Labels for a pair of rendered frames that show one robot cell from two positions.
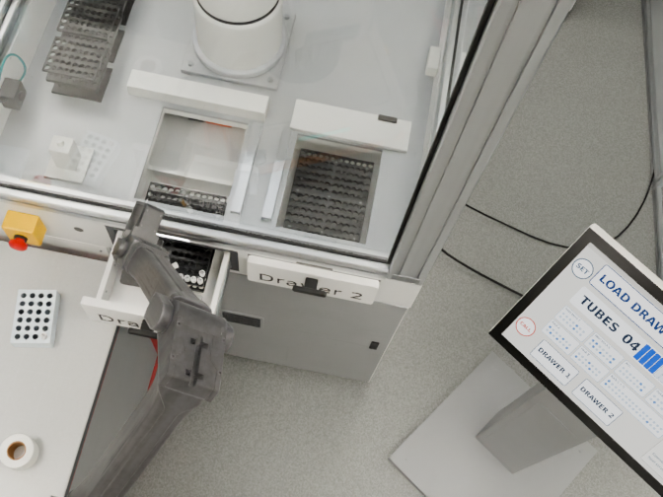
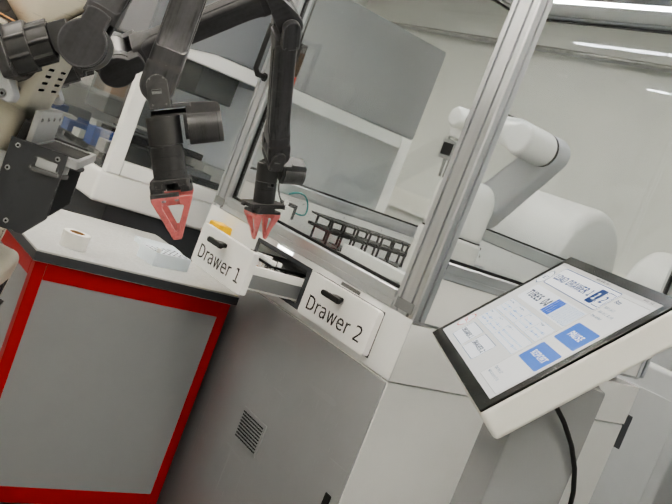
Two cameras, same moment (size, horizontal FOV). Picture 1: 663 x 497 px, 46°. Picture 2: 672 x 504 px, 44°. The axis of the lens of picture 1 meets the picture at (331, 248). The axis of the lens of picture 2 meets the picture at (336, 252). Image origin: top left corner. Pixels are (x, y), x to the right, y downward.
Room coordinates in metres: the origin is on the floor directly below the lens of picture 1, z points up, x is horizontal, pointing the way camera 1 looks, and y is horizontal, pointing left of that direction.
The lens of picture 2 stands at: (-0.61, -1.50, 1.20)
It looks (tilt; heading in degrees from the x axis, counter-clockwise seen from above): 6 degrees down; 52
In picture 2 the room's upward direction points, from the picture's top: 21 degrees clockwise
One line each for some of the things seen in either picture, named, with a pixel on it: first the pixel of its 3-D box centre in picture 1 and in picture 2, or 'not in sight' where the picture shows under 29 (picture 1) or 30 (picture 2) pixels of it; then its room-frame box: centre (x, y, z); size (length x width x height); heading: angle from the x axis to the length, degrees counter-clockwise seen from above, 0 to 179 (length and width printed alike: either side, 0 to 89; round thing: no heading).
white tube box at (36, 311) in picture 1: (36, 319); (164, 257); (0.44, 0.61, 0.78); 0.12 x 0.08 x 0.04; 12
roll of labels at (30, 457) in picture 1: (19, 452); (74, 239); (0.16, 0.55, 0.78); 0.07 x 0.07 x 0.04
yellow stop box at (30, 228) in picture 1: (24, 229); (216, 234); (0.61, 0.67, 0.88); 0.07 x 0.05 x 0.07; 90
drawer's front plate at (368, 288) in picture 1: (312, 280); (338, 312); (0.63, 0.03, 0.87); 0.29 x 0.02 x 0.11; 90
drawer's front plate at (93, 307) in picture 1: (152, 320); (223, 257); (0.46, 0.34, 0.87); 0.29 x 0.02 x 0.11; 90
